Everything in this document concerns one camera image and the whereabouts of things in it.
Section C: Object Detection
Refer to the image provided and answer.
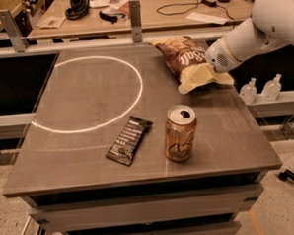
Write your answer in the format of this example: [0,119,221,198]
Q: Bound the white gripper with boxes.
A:
[178,37,241,95]

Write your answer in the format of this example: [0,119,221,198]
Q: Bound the brown chip bag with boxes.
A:
[151,36,208,82]

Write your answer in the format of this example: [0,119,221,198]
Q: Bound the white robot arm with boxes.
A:
[178,0,294,94]

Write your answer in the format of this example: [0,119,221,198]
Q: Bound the orange soda can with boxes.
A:
[165,105,197,162]

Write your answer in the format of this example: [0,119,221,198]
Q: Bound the clear sanitizer bottle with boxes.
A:
[240,77,257,105]
[261,74,282,101]

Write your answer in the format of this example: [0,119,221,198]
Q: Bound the white paper sheet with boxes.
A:
[187,12,227,25]

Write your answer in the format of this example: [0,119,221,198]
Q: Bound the black sunglasses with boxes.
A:
[99,11,129,25]

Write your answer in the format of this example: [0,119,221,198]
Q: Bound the black snack bar wrapper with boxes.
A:
[106,117,152,166]

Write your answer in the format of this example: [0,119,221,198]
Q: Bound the black caster leg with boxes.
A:
[277,170,294,182]

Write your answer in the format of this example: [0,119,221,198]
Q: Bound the black headphones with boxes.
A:
[64,0,90,21]

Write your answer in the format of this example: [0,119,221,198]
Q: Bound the small paper card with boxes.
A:
[37,17,65,29]

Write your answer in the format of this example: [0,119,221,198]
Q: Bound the grey upper drawer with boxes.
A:
[31,183,263,233]

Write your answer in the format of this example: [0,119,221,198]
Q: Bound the black cable with adapter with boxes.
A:
[156,0,236,25]

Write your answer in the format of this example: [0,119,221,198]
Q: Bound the grey metal bracket middle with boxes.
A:
[129,0,143,43]

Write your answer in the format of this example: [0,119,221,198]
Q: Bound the grey metal bracket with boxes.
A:
[0,9,28,53]
[129,0,143,43]

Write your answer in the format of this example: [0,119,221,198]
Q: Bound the grey metal bracket left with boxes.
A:
[0,9,28,53]

